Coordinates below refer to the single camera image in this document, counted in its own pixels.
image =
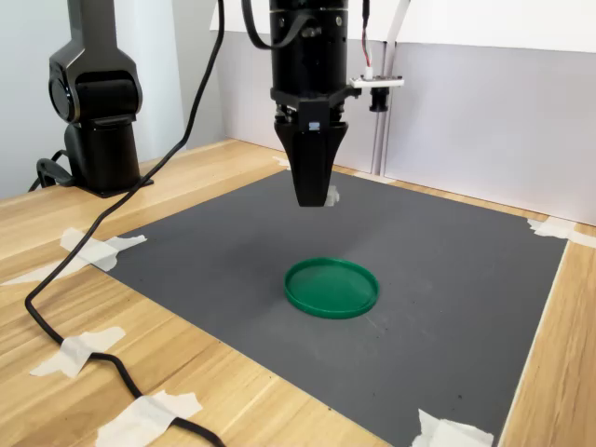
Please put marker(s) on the round green lid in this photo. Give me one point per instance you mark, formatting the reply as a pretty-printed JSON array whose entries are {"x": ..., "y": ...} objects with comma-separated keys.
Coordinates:
[{"x": 330, "y": 286}]

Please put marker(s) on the small camera with circuit board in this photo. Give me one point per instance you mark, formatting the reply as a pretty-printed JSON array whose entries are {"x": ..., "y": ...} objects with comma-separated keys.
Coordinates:
[{"x": 377, "y": 84}]

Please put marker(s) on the white tape piece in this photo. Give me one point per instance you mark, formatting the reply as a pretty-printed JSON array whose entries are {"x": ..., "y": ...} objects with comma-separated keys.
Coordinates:
[
  {"x": 100, "y": 253},
  {"x": 554, "y": 228},
  {"x": 144, "y": 416},
  {"x": 447, "y": 430},
  {"x": 77, "y": 351},
  {"x": 281, "y": 162}
]

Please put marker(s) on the dark grey mat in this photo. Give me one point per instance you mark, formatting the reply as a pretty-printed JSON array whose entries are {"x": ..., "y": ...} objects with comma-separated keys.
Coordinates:
[{"x": 419, "y": 326}]

